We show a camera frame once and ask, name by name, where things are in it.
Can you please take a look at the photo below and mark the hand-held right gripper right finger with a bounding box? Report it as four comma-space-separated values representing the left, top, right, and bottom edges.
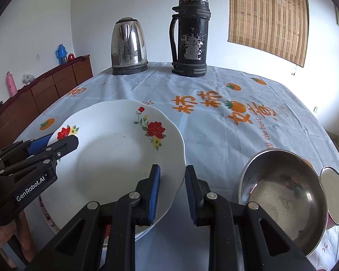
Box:
185, 165, 318, 271

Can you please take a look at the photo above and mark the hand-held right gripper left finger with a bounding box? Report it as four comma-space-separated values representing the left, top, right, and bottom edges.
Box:
24, 164, 161, 271

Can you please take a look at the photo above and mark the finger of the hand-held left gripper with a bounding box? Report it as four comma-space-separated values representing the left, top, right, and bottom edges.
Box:
0, 134, 54, 165
0, 135, 80, 176

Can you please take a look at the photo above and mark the white plate with pink floral rim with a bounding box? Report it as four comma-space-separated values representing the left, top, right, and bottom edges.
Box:
39, 195, 170, 242

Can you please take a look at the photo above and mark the white plate with red flowers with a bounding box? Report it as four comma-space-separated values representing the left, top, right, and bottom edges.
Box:
44, 99, 186, 228

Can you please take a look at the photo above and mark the stainless steel bowl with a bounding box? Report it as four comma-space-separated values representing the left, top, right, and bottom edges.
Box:
238, 149, 329, 257

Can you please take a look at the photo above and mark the red enamel cup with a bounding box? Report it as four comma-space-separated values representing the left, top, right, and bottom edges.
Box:
319, 166, 339, 230

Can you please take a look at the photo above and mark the wooden chair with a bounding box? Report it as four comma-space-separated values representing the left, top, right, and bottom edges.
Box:
0, 211, 38, 263

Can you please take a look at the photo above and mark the brown wooden sideboard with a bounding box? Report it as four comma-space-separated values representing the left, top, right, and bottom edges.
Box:
0, 54, 94, 147

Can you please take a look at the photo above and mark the pink thermos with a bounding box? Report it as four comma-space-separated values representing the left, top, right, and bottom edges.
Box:
6, 71, 18, 97

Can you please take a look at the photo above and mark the blue thermos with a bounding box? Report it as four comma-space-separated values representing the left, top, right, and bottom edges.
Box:
55, 44, 68, 65

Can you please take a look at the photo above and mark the stainless steel electric kettle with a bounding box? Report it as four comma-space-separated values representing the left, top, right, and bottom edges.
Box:
111, 17, 148, 76

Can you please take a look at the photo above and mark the worn black thermos flask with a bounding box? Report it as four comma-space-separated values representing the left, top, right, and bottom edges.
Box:
169, 0, 209, 78

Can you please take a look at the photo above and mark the bamboo window blind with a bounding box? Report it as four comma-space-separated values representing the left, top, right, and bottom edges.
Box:
227, 0, 310, 68

